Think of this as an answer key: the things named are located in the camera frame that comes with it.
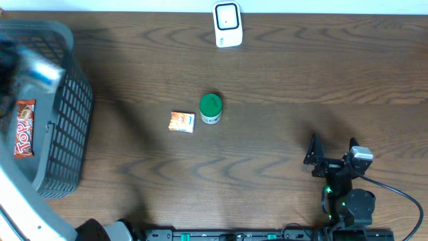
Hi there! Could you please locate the red Top chocolate bar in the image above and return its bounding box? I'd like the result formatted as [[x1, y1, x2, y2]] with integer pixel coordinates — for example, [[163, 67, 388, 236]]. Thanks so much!
[[14, 99, 36, 158]]

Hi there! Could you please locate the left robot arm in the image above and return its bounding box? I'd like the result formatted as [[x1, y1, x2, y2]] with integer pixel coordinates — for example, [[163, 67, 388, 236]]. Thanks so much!
[[1, 33, 136, 240]]

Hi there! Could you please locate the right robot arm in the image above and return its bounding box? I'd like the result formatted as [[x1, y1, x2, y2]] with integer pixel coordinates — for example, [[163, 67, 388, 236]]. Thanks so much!
[[304, 134, 376, 240]]

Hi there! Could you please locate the white barcode scanner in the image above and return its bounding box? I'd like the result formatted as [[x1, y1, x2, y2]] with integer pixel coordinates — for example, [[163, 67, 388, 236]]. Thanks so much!
[[213, 1, 243, 48]]

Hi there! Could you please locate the green lid jar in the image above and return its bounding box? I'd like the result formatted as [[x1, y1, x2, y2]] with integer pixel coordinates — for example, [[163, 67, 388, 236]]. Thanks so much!
[[199, 94, 223, 124]]

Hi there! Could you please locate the orange snack packet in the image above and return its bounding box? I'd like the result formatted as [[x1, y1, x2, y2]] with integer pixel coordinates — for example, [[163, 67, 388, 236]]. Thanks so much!
[[169, 112, 195, 133]]

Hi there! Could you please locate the grey plastic basket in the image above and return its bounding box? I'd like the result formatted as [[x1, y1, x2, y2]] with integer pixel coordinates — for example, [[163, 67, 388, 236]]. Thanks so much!
[[1, 19, 94, 199]]

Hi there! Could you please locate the black right camera cable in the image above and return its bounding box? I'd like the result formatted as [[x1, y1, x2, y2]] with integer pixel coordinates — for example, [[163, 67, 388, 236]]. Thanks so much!
[[354, 167, 425, 241]]

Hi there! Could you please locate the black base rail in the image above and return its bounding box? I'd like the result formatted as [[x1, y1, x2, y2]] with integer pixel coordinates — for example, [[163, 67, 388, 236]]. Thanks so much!
[[144, 228, 395, 241]]

